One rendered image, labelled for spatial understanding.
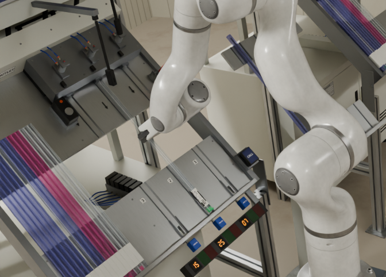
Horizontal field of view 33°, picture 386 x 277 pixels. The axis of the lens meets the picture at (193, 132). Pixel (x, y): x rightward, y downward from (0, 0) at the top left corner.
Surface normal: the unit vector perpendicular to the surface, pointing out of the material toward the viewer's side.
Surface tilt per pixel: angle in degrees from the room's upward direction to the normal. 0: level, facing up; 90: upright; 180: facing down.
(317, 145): 25
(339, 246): 90
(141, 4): 90
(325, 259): 90
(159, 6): 90
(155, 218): 43
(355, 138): 63
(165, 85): 54
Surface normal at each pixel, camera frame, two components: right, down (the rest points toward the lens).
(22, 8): 0.73, 0.21
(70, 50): 0.36, -0.48
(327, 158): 0.46, -0.24
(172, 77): -0.34, -0.14
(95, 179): -0.18, -0.86
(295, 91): 0.01, 0.39
